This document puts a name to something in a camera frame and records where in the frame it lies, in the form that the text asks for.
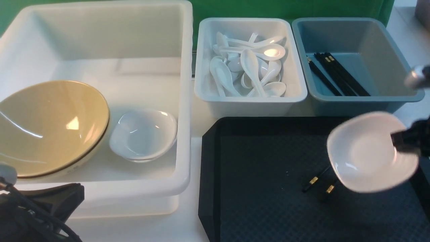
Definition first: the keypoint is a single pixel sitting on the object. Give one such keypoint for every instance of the white spoon centre upright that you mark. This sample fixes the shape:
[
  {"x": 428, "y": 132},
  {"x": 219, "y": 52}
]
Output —
[{"x": 250, "y": 66}]

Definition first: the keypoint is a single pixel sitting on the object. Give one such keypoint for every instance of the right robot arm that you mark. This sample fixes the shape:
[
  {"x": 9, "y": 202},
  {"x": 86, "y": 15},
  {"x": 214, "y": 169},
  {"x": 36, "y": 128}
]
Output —
[{"x": 418, "y": 78}]

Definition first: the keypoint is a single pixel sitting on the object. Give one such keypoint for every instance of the white spoon upper long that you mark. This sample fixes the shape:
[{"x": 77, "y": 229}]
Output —
[{"x": 238, "y": 43}]

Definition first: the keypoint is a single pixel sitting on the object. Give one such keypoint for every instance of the black chopstick middle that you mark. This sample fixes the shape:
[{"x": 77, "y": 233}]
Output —
[{"x": 335, "y": 74}]

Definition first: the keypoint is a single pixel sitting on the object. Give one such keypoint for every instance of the black chopstick left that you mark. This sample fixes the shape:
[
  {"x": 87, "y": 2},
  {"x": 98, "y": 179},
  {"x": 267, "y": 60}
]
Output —
[{"x": 323, "y": 78}]

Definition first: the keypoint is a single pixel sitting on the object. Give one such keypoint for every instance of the white spoon left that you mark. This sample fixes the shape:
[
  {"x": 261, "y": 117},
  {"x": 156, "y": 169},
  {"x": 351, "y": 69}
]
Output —
[{"x": 213, "y": 71}]

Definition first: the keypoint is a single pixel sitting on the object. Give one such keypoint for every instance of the blue-grey chopstick bin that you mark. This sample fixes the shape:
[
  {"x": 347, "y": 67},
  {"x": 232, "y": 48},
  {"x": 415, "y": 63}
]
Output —
[{"x": 368, "y": 52}]

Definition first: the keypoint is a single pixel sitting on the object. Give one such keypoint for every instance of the yellow noodle bowl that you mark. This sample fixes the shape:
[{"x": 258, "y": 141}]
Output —
[{"x": 46, "y": 126}]

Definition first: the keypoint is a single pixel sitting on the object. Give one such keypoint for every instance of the black chopstick right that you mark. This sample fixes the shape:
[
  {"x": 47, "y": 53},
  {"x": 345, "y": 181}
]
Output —
[{"x": 351, "y": 81}]

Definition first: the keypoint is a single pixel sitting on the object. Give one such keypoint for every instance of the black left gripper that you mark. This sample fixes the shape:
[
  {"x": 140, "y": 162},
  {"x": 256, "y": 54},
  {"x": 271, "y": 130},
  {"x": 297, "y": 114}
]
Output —
[{"x": 39, "y": 215}]

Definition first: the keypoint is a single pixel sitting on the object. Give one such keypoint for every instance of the yellow bowl in tub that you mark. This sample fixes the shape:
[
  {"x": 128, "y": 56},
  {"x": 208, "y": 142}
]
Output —
[{"x": 70, "y": 167}]

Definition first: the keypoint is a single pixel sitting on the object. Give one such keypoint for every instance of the white spoon bin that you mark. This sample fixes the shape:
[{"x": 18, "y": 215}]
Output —
[{"x": 212, "y": 34}]

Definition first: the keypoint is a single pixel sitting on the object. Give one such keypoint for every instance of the black serving tray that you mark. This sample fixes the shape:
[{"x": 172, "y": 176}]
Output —
[{"x": 254, "y": 168}]

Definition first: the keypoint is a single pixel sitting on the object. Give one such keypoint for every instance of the white dish in tub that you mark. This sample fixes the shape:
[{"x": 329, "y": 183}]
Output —
[{"x": 146, "y": 121}]

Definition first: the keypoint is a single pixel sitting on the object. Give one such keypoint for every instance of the white spoon top right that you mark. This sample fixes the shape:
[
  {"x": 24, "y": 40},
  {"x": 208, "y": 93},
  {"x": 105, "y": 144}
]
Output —
[{"x": 271, "y": 52}]

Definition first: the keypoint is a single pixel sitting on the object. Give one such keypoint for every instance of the white spoon bottom right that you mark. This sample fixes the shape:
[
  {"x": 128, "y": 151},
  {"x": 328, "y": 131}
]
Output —
[{"x": 272, "y": 89}]

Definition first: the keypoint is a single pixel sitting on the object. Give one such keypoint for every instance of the white side dish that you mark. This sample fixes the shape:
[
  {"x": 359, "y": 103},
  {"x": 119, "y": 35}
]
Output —
[{"x": 363, "y": 156}]

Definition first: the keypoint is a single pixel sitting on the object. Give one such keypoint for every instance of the large white plastic tub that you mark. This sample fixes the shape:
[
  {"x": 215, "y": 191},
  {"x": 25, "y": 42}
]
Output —
[{"x": 138, "y": 54}]

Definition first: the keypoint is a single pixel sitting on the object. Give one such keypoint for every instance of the white soup spoon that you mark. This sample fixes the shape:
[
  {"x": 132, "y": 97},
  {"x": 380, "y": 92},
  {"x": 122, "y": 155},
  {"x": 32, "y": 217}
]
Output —
[{"x": 225, "y": 77}]

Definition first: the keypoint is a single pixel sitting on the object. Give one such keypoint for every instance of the white spoon right middle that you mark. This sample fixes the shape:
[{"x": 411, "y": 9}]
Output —
[{"x": 270, "y": 72}]

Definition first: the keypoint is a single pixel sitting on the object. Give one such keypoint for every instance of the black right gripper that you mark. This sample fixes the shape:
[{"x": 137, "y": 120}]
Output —
[{"x": 414, "y": 140}]

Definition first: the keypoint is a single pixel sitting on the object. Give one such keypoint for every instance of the black chopstick on tray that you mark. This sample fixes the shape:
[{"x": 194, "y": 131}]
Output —
[
  {"x": 315, "y": 178},
  {"x": 329, "y": 190}
]

